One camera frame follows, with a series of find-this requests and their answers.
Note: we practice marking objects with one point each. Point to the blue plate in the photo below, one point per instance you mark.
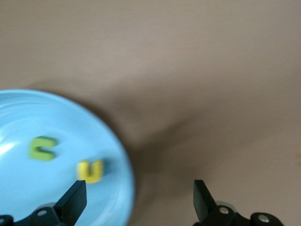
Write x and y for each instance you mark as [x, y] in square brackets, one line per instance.
[35, 188]

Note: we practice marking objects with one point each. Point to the yellow letter u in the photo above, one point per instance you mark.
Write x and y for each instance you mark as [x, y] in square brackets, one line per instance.
[90, 179]

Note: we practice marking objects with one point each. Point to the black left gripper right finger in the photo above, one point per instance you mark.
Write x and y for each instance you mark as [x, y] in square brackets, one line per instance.
[202, 202]

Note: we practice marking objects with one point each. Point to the brown table cover sheet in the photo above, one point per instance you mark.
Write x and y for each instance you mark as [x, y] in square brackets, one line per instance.
[164, 70]

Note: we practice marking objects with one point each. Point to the green letter n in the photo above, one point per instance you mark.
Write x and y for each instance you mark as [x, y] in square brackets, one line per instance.
[33, 150]

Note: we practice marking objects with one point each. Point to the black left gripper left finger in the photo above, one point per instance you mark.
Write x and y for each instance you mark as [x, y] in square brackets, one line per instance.
[73, 202]

